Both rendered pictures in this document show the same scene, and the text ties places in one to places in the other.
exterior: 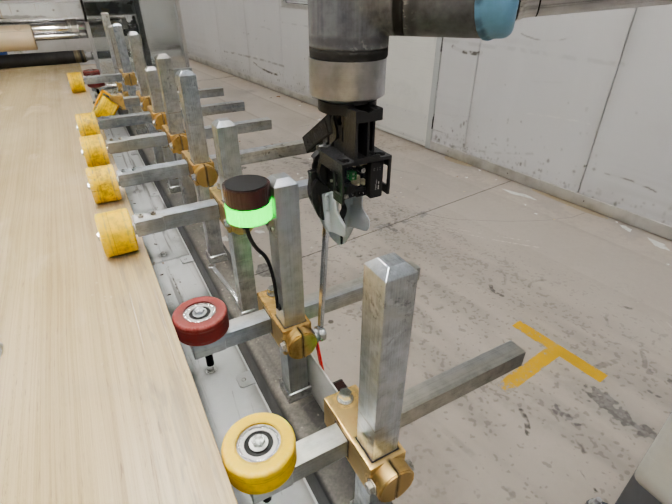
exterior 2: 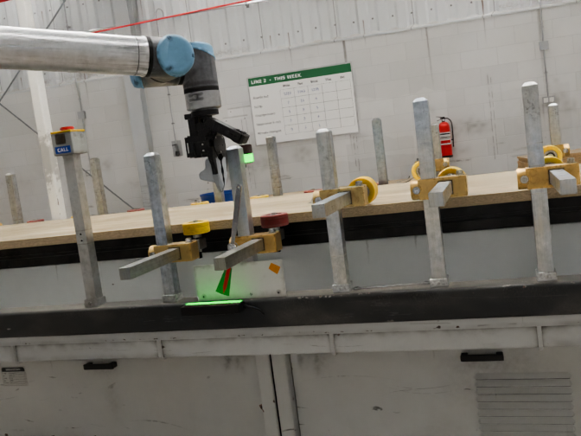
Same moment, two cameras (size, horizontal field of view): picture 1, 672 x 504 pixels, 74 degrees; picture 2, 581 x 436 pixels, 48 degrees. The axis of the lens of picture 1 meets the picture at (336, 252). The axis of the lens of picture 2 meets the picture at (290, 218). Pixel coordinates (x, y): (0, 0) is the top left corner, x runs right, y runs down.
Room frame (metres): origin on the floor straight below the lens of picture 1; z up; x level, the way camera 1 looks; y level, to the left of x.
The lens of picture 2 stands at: (1.92, -1.04, 1.08)
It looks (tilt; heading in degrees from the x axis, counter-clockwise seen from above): 6 degrees down; 137
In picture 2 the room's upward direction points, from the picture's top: 7 degrees counter-clockwise
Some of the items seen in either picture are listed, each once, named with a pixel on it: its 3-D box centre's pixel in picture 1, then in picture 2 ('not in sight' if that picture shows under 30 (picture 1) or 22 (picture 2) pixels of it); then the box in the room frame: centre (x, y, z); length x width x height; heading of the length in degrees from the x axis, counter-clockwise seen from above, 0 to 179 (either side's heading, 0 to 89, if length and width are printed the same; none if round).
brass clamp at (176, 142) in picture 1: (176, 138); (547, 176); (1.22, 0.45, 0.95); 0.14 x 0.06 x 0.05; 29
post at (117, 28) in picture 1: (130, 83); not in sight; (2.07, 0.92, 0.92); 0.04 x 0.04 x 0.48; 29
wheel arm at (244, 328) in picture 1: (315, 305); (252, 247); (0.61, 0.04, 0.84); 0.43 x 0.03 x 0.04; 119
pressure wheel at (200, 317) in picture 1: (205, 337); (276, 232); (0.52, 0.21, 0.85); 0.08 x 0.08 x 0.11
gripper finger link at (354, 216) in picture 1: (356, 218); (209, 176); (0.55, -0.03, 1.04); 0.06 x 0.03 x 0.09; 29
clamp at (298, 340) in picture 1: (284, 322); (255, 243); (0.56, 0.09, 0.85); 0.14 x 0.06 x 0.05; 29
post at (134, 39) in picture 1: (148, 105); not in sight; (1.64, 0.68, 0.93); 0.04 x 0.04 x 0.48; 29
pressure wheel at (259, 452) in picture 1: (262, 470); (197, 239); (0.30, 0.08, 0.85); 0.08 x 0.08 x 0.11
